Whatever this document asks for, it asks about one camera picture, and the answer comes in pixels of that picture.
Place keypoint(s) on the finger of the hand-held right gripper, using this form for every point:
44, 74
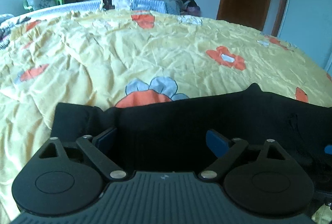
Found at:
328, 150

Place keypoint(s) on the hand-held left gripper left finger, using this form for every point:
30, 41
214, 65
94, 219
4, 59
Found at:
105, 140

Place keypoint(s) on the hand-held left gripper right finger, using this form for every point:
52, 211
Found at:
216, 143

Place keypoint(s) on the black pants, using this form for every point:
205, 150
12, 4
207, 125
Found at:
181, 130

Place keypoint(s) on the yellow floral bedspread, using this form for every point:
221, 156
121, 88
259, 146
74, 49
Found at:
129, 52

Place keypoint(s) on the light blue knitted blanket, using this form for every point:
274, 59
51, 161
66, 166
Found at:
147, 4

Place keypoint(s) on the white wardrobe with flower stickers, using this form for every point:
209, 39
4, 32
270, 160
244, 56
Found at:
308, 5

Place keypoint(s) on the green plastic chair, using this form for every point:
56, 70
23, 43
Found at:
59, 0

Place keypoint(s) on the grey rumpled blanket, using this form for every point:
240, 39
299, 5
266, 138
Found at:
6, 25

